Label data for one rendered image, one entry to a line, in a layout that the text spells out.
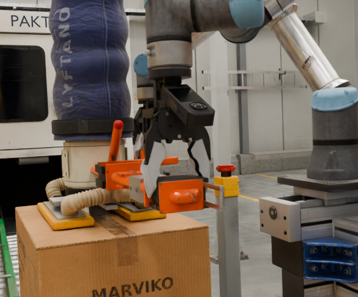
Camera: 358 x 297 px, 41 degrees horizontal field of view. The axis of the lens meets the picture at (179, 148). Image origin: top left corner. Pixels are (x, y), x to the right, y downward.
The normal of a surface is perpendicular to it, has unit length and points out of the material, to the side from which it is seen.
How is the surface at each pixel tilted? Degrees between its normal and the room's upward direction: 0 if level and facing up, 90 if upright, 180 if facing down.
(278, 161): 90
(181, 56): 90
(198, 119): 117
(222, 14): 124
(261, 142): 90
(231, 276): 90
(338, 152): 72
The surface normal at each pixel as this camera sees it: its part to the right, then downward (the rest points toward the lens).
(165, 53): -0.17, 0.05
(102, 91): 0.38, -0.22
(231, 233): 0.37, 0.03
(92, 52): 0.11, -0.33
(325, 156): -0.65, -0.24
